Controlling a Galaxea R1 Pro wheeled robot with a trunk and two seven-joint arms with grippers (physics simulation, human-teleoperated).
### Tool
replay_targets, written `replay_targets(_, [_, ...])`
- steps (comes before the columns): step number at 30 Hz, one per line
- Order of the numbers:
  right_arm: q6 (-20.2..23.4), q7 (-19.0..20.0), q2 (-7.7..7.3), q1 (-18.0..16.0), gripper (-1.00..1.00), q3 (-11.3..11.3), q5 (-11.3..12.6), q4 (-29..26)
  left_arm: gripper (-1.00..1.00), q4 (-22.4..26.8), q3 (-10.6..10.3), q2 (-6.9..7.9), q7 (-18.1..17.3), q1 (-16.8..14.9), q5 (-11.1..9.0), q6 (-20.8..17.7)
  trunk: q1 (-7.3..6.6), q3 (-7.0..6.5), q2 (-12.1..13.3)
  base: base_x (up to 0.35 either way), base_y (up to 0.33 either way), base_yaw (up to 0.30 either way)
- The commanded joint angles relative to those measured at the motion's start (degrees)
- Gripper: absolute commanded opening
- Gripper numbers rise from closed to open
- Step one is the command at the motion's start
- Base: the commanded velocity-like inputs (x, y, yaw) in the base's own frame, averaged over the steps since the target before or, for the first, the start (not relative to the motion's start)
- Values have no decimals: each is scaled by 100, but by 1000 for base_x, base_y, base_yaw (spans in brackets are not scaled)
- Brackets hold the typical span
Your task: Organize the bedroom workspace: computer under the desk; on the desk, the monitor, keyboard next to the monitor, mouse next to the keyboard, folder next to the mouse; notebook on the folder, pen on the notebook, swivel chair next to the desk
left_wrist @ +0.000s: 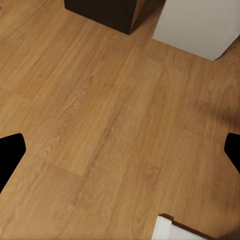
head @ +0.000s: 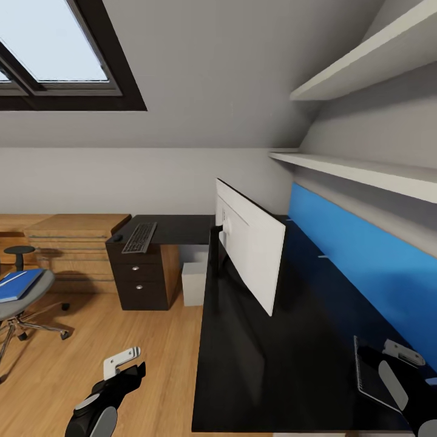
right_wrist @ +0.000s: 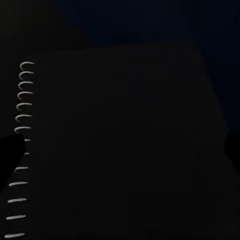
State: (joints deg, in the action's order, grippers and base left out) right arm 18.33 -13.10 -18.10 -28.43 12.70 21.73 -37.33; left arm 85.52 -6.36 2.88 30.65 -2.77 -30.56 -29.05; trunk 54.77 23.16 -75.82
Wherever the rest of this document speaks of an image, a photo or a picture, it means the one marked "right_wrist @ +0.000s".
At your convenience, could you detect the notebook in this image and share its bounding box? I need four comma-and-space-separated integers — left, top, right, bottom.
4, 37, 240, 240

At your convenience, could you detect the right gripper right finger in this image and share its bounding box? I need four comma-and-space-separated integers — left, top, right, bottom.
224, 132, 240, 173

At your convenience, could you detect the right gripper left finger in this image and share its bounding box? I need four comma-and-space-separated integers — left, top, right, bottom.
0, 133, 26, 193

